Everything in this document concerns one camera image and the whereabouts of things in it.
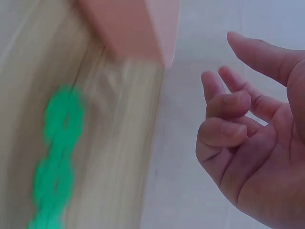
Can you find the person's right hand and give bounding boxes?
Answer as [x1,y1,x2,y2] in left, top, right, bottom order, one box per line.
[195,31,305,229]

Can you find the pink box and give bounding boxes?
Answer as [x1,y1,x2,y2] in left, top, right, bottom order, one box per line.
[72,0,180,70]

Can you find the green scalloped strip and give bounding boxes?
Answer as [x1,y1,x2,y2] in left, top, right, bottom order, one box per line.
[25,83,87,229]

